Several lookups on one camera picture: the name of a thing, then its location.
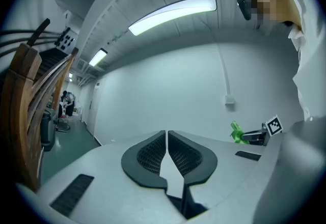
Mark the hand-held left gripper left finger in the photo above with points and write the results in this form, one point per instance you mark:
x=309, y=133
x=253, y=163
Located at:
x=109, y=167

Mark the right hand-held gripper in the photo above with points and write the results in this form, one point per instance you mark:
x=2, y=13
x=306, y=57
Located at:
x=273, y=126

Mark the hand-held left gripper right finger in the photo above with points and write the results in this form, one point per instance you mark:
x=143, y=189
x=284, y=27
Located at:
x=203, y=167

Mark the green cloth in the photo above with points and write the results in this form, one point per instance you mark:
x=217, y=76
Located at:
x=237, y=134

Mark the white round table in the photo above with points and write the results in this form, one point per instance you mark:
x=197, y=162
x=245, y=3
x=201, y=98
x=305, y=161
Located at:
x=172, y=179

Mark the white door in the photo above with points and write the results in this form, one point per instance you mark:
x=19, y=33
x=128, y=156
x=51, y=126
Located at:
x=92, y=111

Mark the grey floor cart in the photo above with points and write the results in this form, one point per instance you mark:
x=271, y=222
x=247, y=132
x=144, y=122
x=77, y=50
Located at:
x=62, y=125

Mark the black bag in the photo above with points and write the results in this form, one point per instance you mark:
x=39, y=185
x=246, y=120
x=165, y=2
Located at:
x=47, y=128

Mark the person's white shirt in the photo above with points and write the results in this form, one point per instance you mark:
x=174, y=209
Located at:
x=310, y=52

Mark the long ceiling light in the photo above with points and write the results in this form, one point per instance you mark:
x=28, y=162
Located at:
x=173, y=14
x=98, y=57

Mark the person's head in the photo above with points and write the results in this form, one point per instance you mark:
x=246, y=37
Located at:
x=280, y=6

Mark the white wall junction box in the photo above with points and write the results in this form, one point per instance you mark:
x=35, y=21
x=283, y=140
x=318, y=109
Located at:
x=229, y=99

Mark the white wall conduit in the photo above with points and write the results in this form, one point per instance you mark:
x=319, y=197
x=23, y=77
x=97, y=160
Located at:
x=224, y=70

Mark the black head-worn camera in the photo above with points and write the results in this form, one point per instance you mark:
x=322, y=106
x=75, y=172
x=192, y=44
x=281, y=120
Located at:
x=244, y=9

